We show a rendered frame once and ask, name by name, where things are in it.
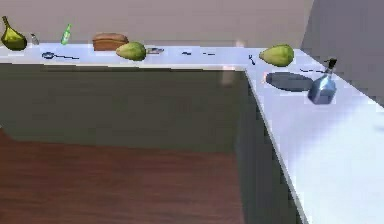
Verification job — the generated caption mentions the white kitchen counter green cabinets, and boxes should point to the white kitchen counter green cabinets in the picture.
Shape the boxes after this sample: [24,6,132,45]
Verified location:
[0,42,384,224]

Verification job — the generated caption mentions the green oval fruit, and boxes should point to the green oval fruit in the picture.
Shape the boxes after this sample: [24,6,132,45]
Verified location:
[258,44,295,68]
[115,41,147,62]

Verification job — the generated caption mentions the brown bread loaf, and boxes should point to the brown bread loaf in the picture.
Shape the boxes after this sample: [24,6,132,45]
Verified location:
[92,32,130,52]

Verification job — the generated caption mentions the blue glass pump bottle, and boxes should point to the blue glass pump bottle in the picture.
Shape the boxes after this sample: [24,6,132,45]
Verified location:
[307,57,338,106]

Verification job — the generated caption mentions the green glass bottle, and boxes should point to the green glass bottle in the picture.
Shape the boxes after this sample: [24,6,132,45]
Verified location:
[60,23,73,46]

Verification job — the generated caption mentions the dark blue spoon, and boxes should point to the dark blue spoon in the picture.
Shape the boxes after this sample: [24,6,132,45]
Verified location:
[41,51,80,61]

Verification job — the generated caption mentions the green pear with stem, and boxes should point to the green pear with stem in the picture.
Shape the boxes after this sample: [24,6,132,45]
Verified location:
[0,15,28,52]

